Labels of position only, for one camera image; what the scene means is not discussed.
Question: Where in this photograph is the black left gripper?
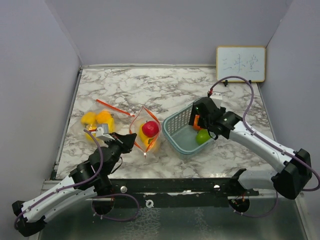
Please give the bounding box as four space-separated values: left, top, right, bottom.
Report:
104 132 137 176

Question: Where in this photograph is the green toy apple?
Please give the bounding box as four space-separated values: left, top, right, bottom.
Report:
195 129 211 145

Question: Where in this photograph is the orange-yellow toy bell pepper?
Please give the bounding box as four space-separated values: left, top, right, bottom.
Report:
138 124 159 153

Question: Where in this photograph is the clear orange-zip bag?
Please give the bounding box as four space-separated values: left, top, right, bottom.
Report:
129 106 161 159
68 99 135 148

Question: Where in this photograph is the red toy fruit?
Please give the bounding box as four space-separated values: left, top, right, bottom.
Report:
141 121 160 138

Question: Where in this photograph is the yellow toy lemon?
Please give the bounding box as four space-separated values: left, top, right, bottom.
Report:
95 110 115 133

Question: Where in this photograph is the yellow toy bell pepper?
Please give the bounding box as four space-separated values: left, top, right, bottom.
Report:
80 111 97 126

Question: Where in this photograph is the orange toy pepper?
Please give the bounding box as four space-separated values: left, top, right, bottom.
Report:
192 115 202 132

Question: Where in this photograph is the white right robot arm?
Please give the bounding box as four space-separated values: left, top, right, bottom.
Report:
189 97 312 200

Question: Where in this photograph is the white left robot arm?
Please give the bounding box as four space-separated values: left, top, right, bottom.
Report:
12 132 137 237

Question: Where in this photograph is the pale green plastic basket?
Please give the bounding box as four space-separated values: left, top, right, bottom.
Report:
161 103 214 160

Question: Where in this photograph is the small framed whiteboard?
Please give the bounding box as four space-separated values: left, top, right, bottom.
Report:
216 45 266 83

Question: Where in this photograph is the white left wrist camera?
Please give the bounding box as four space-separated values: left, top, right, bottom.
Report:
95 123 114 142

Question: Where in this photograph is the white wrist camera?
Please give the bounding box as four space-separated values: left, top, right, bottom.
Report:
207 92 223 108
95 123 114 142

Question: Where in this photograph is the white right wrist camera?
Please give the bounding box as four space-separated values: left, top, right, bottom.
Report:
207 92 223 108

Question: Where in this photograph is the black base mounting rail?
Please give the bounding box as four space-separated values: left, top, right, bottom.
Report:
49 159 263 218

